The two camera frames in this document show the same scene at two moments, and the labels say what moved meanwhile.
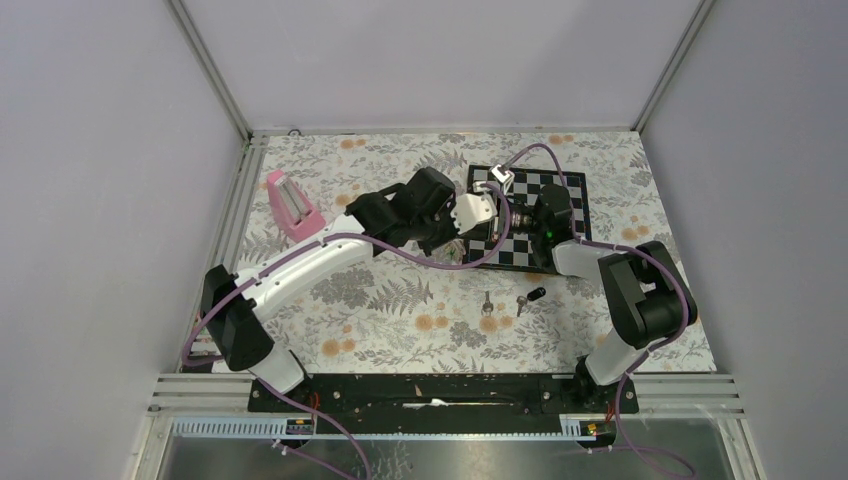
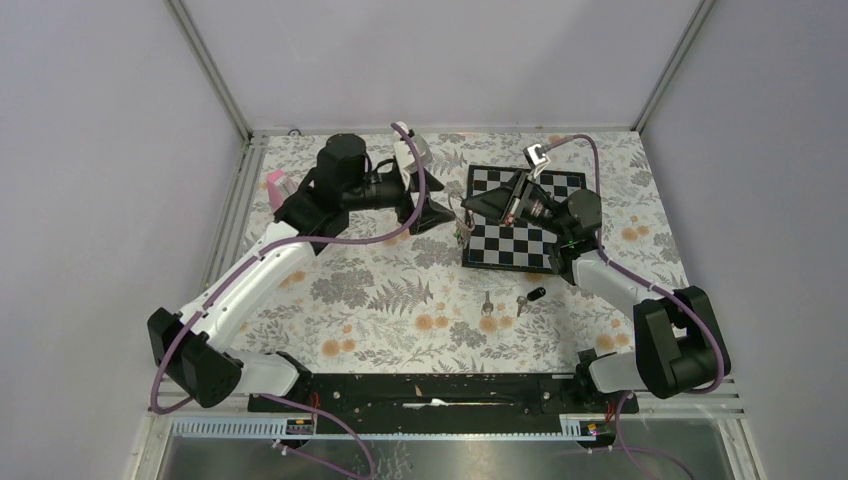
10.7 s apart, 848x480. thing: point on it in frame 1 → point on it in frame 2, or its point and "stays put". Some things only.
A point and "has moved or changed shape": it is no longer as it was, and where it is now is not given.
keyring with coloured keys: (453, 251) has moved or changed shape
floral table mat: (412, 312) stays put
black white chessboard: (514, 244) stays put
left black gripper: (428, 247) → (430, 215)
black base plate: (442, 399) stays put
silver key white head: (488, 306) stays put
